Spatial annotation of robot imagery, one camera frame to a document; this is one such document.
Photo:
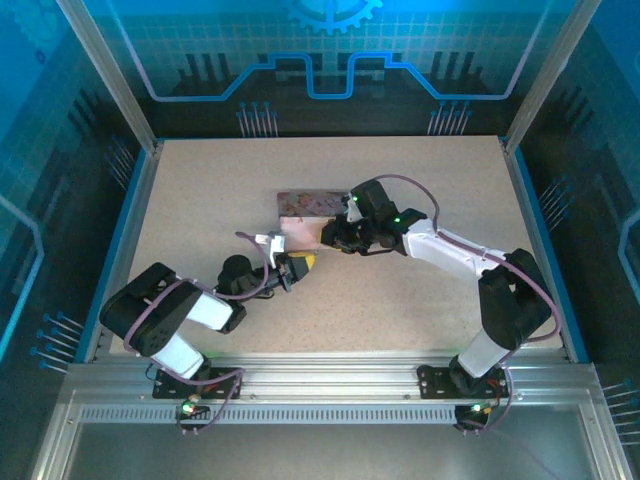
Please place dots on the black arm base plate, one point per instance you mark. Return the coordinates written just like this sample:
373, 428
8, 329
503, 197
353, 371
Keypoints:
435, 382
225, 382

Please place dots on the small LED controller board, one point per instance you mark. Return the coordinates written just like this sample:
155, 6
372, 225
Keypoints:
475, 411
190, 407

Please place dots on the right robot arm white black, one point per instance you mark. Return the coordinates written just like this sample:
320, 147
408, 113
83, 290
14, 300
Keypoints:
450, 247

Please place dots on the aluminium front rail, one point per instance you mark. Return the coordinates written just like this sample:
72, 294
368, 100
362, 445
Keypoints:
325, 375

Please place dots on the aluminium frame post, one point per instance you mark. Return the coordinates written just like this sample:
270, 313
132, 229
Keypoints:
544, 85
118, 85

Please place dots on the pink storybook box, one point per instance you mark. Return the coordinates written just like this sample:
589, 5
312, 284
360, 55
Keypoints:
302, 230

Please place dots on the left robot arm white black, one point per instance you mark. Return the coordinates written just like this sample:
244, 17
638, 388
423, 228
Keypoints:
172, 310

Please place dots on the blue aluminium side rail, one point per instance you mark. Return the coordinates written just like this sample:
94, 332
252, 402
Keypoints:
130, 225
539, 225

